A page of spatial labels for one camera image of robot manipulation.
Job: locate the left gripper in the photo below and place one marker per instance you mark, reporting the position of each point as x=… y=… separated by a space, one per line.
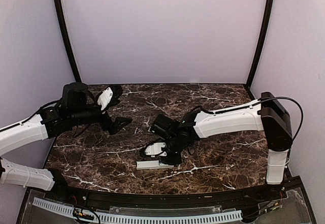
x=116 y=125

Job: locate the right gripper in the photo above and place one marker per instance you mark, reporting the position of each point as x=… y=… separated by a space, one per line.
x=176 y=160

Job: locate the white remote control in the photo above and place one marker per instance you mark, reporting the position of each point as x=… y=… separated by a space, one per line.
x=152 y=165

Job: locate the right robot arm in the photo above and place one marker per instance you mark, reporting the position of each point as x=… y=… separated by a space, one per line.
x=265 y=114

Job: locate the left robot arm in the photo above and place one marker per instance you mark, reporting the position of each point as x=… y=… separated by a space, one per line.
x=77 y=106

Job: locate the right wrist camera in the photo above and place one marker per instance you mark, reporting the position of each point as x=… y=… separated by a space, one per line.
x=154 y=150

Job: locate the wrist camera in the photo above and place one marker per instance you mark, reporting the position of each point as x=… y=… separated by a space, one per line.
x=109 y=97
x=154 y=150

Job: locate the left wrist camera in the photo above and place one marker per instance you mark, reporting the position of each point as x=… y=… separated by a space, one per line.
x=109 y=97

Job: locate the black front rail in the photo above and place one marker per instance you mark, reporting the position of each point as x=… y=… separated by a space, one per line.
x=245 y=198

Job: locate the white slotted cable duct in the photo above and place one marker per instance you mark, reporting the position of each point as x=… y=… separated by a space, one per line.
x=120 y=215

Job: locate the left black frame post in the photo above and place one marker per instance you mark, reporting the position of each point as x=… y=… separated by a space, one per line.
x=66 y=40

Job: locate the black frame post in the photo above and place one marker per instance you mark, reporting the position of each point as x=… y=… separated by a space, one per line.
x=66 y=40
x=260 y=43

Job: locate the right black frame post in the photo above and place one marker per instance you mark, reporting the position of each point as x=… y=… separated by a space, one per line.
x=260 y=43

